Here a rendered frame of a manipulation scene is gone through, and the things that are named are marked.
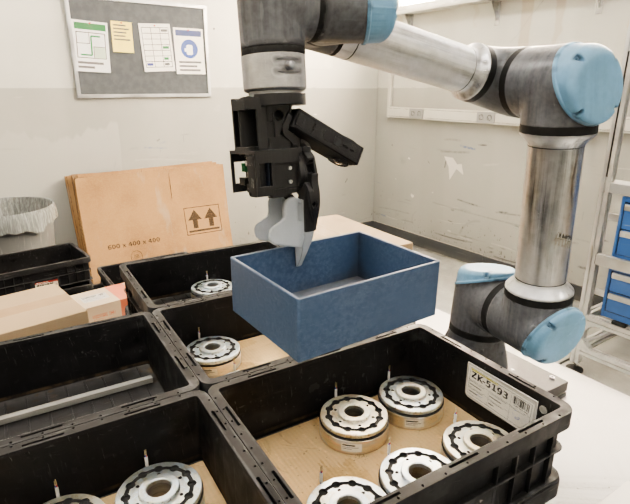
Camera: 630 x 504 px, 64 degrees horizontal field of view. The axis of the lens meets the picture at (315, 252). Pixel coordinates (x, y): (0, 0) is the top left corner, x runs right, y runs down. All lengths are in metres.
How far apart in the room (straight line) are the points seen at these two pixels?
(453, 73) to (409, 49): 0.10
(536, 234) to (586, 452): 0.41
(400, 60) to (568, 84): 0.24
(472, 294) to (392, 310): 0.49
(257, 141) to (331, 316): 0.23
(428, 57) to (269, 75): 0.34
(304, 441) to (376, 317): 0.29
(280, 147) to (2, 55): 3.10
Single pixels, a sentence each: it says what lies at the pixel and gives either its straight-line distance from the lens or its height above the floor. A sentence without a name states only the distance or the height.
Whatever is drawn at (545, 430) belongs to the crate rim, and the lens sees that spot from 0.72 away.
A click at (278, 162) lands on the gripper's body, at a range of 0.59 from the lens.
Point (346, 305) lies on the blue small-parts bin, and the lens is 0.53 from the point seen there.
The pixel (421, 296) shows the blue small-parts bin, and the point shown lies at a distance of 0.61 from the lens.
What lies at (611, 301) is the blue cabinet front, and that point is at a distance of 2.67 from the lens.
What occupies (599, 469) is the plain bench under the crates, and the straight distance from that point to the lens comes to 1.07.
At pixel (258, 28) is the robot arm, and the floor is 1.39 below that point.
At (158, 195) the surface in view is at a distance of 3.67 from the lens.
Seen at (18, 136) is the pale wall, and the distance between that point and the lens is 3.64.
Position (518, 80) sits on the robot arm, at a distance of 0.91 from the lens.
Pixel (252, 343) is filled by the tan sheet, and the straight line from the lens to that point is 1.06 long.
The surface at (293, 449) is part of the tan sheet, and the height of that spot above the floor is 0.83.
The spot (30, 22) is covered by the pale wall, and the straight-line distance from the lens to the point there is 3.66.
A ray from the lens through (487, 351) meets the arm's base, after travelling 1.11.
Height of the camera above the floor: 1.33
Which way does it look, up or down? 18 degrees down
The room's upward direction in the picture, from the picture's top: straight up
